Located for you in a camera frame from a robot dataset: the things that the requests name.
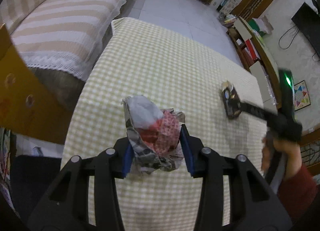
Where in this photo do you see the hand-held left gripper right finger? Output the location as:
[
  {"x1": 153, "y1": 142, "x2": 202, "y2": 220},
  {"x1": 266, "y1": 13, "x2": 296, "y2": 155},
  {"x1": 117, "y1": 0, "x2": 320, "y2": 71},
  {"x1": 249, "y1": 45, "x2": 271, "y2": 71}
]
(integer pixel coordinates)
[{"x1": 180, "y1": 124, "x2": 293, "y2": 231}]

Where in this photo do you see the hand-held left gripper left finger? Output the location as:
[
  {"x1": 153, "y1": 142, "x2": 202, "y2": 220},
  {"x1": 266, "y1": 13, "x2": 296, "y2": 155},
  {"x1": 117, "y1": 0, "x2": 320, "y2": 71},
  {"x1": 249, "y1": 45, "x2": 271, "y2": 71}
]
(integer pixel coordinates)
[{"x1": 28, "y1": 138, "x2": 137, "y2": 231}]

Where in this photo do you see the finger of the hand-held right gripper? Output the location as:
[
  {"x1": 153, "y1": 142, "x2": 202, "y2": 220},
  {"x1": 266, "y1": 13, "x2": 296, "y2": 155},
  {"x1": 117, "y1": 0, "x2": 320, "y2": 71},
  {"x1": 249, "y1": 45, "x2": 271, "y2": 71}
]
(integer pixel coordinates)
[{"x1": 236, "y1": 100, "x2": 278, "y2": 124}]

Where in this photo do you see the brown snack packet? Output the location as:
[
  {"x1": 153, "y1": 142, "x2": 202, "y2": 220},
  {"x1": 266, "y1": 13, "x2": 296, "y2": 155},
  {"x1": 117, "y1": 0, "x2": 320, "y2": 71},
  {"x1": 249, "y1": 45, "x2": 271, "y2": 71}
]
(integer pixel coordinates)
[{"x1": 220, "y1": 81, "x2": 242, "y2": 119}]

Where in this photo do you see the newspaper wad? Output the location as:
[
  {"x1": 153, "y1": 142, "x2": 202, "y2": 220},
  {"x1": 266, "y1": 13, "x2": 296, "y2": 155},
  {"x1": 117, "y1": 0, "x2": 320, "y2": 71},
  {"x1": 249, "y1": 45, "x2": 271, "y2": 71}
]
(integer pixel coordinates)
[{"x1": 122, "y1": 95, "x2": 187, "y2": 175}]

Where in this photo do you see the person's right hand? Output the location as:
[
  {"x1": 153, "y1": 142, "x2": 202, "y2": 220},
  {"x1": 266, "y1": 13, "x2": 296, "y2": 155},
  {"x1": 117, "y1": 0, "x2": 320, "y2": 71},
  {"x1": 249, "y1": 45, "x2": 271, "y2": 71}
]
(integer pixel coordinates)
[{"x1": 262, "y1": 136, "x2": 303, "y2": 179}]

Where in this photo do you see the star checkers board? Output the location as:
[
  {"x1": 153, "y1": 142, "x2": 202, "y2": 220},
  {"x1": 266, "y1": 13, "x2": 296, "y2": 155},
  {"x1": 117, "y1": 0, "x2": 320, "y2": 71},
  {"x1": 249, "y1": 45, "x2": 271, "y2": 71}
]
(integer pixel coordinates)
[{"x1": 292, "y1": 80, "x2": 312, "y2": 112}]

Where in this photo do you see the cream television cabinet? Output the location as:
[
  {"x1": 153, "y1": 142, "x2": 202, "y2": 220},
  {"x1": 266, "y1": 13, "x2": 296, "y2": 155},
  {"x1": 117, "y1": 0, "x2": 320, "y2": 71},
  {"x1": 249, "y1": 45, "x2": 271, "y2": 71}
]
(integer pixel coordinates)
[{"x1": 226, "y1": 16, "x2": 288, "y2": 112}]

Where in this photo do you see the red flat box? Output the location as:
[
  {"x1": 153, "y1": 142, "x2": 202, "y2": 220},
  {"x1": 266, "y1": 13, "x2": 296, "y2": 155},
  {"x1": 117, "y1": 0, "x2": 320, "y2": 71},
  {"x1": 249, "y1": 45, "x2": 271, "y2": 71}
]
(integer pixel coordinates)
[{"x1": 244, "y1": 39, "x2": 259, "y2": 62}]

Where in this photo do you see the open cardboard box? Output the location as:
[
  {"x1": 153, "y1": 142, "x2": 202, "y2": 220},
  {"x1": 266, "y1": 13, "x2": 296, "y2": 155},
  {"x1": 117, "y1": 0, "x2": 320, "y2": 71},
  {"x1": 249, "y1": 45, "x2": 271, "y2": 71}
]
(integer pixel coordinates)
[{"x1": 247, "y1": 16, "x2": 273, "y2": 37}]

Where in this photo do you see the checked tablecloth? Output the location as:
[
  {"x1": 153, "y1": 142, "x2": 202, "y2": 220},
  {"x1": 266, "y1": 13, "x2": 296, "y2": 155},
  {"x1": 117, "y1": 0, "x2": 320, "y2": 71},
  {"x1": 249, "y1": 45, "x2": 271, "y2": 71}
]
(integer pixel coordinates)
[{"x1": 61, "y1": 17, "x2": 269, "y2": 231}]

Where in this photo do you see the dark blue cloth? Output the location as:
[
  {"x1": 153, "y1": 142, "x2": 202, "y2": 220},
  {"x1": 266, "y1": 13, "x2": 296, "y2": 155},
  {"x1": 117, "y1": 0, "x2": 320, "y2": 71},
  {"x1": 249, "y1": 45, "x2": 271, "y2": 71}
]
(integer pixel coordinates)
[{"x1": 10, "y1": 155, "x2": 63, "y2": 221}]

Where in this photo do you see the orange cardboard box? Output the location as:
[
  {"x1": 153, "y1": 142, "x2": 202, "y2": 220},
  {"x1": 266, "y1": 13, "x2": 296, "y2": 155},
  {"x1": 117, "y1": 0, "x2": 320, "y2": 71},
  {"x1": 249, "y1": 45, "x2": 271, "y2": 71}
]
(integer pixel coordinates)
[{"x1": 0, "y1": 24, "x2": 73, "y2": 145}]

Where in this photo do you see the colourful printed sheet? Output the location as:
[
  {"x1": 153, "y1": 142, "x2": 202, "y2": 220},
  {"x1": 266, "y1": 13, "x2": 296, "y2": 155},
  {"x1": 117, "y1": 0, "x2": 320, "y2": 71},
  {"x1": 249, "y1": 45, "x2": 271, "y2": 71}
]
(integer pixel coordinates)
[{"x1": 0, "y1": 127, "x2": 13, "y2": 209}]

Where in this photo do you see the striped beige sofa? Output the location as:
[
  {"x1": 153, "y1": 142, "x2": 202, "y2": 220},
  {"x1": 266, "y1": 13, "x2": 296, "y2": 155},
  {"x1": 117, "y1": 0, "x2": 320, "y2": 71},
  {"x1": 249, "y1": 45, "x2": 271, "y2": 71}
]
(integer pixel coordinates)
[{"x1": 0, "y1": 0, "x2": 145, "y2": 82}]

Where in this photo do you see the black television cable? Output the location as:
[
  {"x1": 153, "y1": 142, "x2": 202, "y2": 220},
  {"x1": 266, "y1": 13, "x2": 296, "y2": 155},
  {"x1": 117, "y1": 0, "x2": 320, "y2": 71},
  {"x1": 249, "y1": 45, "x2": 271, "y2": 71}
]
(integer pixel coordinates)
[{"x1": 278, "y1": 27, "x2": 300, "y2": 50}]

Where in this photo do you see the black wall television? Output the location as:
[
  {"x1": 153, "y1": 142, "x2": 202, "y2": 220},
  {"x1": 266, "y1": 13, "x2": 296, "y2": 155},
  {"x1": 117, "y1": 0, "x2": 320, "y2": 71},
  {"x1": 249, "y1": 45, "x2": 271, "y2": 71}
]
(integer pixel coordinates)
[{"x1": 291, "y1": 2, "x2": 320, "y2": 62}]

